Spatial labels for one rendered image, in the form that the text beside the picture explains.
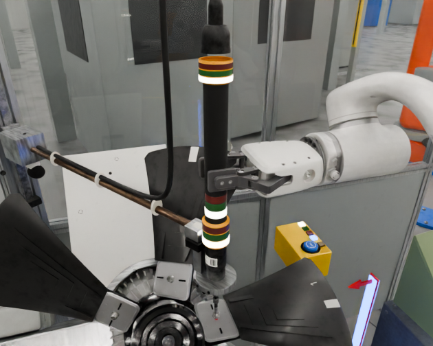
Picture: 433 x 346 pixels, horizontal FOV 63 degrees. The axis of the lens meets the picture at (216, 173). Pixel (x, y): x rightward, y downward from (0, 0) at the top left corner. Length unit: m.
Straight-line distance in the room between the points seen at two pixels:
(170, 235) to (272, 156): 0.27
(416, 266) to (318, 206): 0.67
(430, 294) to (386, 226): 0.95
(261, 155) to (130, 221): 0.47
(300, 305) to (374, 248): 1.32
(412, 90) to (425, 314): 0.71
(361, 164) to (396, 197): 1.34
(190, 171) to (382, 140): 0.35
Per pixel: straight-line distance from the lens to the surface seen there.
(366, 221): 1.88
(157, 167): 0.74
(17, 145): 0.97
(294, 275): 0.80
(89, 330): 0.80
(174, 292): 0.68
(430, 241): 1.08
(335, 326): 0.77
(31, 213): 0.64
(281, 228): 1.12
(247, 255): 1.63
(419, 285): 1.10
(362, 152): 0.58
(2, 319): 0.86
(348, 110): 0.60
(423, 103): 0.53
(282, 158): 0.51
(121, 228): 0.90
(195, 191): 0.68
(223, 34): 0.44
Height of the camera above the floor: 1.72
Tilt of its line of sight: 27 degrees down
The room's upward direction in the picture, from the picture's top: straight up
